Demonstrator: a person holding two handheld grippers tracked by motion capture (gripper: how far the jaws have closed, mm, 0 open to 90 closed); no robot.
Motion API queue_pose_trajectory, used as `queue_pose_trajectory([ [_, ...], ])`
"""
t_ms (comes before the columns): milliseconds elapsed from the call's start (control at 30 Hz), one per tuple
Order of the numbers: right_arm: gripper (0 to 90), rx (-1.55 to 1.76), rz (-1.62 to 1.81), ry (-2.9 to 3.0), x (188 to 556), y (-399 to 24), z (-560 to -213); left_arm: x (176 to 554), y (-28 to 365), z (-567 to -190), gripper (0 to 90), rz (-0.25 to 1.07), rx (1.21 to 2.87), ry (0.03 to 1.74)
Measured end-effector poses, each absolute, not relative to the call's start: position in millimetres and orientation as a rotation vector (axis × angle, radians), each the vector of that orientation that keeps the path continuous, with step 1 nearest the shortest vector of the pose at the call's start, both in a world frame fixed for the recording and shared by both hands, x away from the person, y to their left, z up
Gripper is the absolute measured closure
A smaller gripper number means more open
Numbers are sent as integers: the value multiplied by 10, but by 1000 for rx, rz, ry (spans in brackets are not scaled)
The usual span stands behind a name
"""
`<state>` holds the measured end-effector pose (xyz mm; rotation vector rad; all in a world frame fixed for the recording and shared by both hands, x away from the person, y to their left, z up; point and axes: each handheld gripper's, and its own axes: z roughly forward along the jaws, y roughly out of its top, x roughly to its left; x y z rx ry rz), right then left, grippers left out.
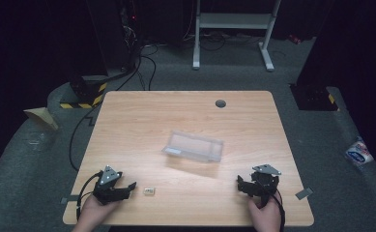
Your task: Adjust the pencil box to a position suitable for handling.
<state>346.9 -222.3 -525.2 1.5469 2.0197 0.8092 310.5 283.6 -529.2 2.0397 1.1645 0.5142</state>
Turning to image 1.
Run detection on hand-held gripper cable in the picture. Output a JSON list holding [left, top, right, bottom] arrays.
[[271, 189, 287, 232], [75, 171, 104, 222]]

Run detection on right hand-held gripper cable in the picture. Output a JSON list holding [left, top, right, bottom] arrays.
[[271, 189, 287, 232]]

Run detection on grey tape strip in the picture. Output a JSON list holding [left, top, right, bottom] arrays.
[[60, 194, 80, 206], [294, 187, 314, 201]]

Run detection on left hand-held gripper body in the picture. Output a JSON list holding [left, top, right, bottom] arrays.
[[92, 164, 126, 206]]

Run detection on white metal stand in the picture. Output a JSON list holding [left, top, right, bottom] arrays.
[[191, 0, 282, 73]]

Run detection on white blue tissue packet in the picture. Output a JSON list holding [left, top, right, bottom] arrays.
[[344, 136, 375, 167]]

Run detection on thin black floor cable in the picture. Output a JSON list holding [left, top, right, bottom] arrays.
[[68, 103, 101, 172]]

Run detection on beige cardboard piece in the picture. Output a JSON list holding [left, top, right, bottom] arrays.
[[22, 106, 60, 131]]

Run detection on black yellow striped stand base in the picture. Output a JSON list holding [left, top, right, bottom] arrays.
[[59, 75, 108, 110]]

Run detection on clear plastic box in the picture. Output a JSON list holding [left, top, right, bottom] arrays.
[[161, 130, 224, 163]]

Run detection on thick black floor cables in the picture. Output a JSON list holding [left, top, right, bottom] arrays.
[[104, 43, 159, 93]]

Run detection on person's right hand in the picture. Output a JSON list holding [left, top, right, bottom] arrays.
[[246, 190, 282, 228]]

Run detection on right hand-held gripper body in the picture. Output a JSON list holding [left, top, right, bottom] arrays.
[[248, 163, 282, 208]]

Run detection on left hand-held gripper cable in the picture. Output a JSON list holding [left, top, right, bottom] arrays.
[[75, 171, 104, 222]]

